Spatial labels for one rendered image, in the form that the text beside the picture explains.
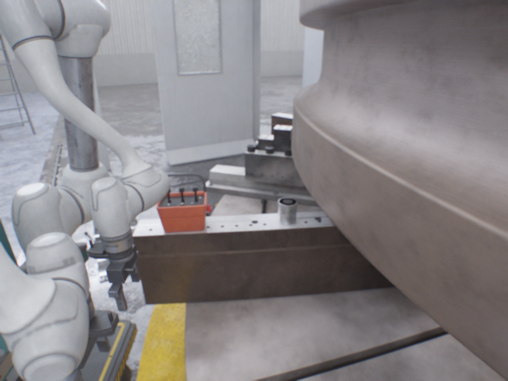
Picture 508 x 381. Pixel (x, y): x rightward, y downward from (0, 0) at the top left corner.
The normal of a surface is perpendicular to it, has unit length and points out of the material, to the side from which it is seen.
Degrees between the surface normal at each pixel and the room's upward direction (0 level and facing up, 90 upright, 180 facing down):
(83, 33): 109
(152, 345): 0
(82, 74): 99
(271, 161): 90
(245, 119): 90
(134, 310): 0
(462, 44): 90
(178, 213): 97
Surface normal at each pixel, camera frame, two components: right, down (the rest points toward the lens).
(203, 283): 0.10, 0.42
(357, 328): 0.00, -0.91
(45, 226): 0.65, 0.26
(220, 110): 0.46, 0.37
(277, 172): -0.29, 0.40
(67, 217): 0.94, 0.10
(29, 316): 0.18, -0.51
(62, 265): 0.80, 0.18
